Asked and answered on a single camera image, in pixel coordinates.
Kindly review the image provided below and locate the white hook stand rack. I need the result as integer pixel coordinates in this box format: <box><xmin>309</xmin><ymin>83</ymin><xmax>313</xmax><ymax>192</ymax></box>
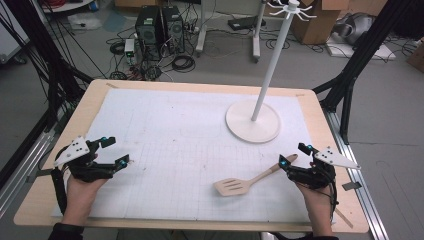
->
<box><xmin>225</xmin><ymin>0</ymin><xmax>318</xmax><ymax>145</ymax></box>

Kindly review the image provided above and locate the flat black device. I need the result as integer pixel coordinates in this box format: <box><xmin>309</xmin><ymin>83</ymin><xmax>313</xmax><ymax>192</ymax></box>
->
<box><xmin>227</xmin><ymin>15</ymin><xmax>267</xmax><ymax>32</ymax></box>

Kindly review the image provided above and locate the black gripper strap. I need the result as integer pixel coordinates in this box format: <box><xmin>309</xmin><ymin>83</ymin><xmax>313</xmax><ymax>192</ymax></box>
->
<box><xmin>50</xmin><ymin>166</ymin><xmax>69</xmax><ymax>216</ymax></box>

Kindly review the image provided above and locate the white grid mat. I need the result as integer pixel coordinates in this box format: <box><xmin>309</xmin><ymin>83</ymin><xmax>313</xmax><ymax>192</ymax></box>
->
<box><xmin>51</xmin><ymin>87</ymin><xmax>313</xmax><ymax>224</ymax></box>

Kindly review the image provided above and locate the small cardboard box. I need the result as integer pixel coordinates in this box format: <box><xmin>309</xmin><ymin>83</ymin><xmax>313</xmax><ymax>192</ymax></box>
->
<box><xmin>406</xmin><ymin>39</ymin><xmax>424</xmax><ymax>73</ymax></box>

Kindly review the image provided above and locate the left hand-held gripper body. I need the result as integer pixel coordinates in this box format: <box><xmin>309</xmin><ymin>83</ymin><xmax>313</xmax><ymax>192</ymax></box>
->
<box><xmin>53</xmin><ymin>135</ymin><xmax>119</xmax><ymax>184</ymax></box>

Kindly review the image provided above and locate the small silver device box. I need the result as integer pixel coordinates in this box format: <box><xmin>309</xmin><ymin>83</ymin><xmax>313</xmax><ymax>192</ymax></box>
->
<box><xmin>123</xmin><ymin>38</ymin><xmax>136</xmax><ymax>58</ymax></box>

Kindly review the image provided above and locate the grey appliance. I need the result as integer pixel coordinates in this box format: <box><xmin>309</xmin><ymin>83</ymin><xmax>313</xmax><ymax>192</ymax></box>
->
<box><xmin>332</xmin><ymin>12</ymin><xmax>375</xmax><ymax>46</ymax></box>

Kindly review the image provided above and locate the wooden slotted spatula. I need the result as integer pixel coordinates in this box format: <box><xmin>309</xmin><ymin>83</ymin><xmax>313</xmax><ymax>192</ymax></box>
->
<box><xmin>213</xmin><ymin>153</ymin><xmax>300</xmax><ymax>198</ymax></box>

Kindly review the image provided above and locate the person's right hand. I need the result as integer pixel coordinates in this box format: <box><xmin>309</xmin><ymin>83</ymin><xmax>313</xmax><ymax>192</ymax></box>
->
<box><xmin>295</xmin><ymin>182</ymin><xmax>334</xmax><ymax>218</ymax></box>

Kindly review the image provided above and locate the large cardboard box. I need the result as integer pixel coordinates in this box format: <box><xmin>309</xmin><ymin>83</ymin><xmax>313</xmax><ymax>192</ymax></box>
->
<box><xmin>291</xmin><ymin>0</ymin><xmax>390</xmax><ymax>46</ymax></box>

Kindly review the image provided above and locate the white round table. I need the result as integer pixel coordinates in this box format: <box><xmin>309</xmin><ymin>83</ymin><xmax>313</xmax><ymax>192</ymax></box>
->
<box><xmin>40</xmin><ymin>0</ymin><xmax>97</xmax><ymax>15</ymax></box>

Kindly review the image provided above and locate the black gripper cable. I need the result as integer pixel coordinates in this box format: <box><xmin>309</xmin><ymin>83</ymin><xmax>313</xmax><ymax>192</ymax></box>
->
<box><xmin>327</xmin><ymin>171</ymin><xmax>340</xmax><ymax>216</ymax></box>

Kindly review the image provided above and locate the aluminium rail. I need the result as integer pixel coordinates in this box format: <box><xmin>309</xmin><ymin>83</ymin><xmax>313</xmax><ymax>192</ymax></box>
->
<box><xmin>0</xmin><ymin>128</ymin><xmax>57</xmax><ymax>219</ymax></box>
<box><xmin>323</xmin><ymin>109</ymin><xmax>390</xmax><ymax>240</ymax></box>

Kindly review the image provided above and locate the person's left hand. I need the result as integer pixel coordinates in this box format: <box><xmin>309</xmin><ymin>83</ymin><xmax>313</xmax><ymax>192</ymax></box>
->
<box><xmin>63</xmin><ymin>166</ymin><xmax>109</xmax><ymax>215</ymax></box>

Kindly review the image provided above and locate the black computer tower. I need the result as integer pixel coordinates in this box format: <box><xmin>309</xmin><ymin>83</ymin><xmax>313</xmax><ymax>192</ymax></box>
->
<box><xmin>134</xmin><ymin>4</ymin><xmax>165</xmax><ymax>63</ymax></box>
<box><xmin>161</xmin><ymin>4</ymin><xmax>186</xmax><ymax>55</ymax></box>

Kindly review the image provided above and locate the white foam board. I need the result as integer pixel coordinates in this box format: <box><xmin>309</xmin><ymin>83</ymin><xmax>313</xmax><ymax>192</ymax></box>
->
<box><xmin>325</xmin><ymin>34</ymin><xmax>398</xmax><ymax>62</ymax></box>

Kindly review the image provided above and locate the white stand leg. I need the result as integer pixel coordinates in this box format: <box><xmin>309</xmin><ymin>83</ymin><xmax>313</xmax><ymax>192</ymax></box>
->
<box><xmin>195</xmin><ymin>0</ymin><xmax>210</xmax><ymax>57</ymax></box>
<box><xmin>251</xmin><ymin>0</ymin><xmax>268</xmax><ymax>64</ymax></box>

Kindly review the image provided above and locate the black metal frame stand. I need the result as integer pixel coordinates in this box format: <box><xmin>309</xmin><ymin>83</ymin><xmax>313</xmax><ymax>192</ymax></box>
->
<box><xmin>0</xmin><ymin>0</ymin><xmax>95</xmax><ymax>133</ymax></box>
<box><xmin>312</xmin><ymin>0</ymin><xmax>424</xmax><ymax>146</ymax></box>

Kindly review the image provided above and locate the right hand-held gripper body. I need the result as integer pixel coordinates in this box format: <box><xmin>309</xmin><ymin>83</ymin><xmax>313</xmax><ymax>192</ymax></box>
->
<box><xmin>286</xmin><ymin>145</ymin><xmax>362</xmax><ymax>191</ymax></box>

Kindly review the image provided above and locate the coiled black cable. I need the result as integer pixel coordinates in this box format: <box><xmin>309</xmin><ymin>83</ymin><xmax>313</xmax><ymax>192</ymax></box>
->
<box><xmin>171</xmin><ymin>54</ymin><xmax>197</xmax><ymax>74</ymax></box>

